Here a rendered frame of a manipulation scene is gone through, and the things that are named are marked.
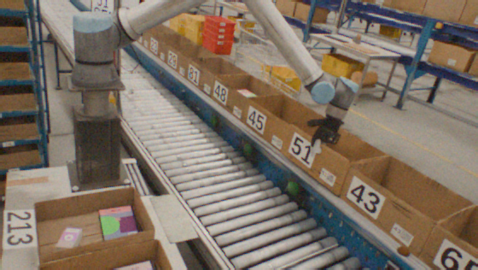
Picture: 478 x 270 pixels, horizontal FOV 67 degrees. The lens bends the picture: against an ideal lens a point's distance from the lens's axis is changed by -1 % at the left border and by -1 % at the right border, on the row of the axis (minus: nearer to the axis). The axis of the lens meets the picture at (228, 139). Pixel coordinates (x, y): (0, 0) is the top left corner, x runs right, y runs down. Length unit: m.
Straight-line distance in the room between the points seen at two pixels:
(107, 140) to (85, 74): 0.30
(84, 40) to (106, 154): 0.50
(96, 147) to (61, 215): 0.32
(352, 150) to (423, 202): 0.41
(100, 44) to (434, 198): 1.51
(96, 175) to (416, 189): 1.43
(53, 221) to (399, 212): 1.32
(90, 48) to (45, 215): 0.67
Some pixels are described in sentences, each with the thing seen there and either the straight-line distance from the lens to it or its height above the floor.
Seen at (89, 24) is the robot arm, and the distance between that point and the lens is 1.52.
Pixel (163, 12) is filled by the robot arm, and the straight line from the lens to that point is 1.61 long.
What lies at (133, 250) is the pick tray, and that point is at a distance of 1.34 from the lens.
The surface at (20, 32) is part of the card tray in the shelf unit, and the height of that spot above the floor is 1.21.
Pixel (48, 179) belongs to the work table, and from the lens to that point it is 1.84.
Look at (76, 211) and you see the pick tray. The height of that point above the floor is 0.77.
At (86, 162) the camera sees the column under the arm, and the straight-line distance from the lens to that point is 1.70.
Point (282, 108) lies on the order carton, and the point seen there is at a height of 0.95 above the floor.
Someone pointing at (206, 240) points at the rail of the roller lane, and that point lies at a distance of 1.50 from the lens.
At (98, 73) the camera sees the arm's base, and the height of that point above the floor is 1.28.
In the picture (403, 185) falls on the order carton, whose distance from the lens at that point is 1.83.
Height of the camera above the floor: 1.76
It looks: 27 degrees down
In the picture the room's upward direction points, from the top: 9 degrees clockwise
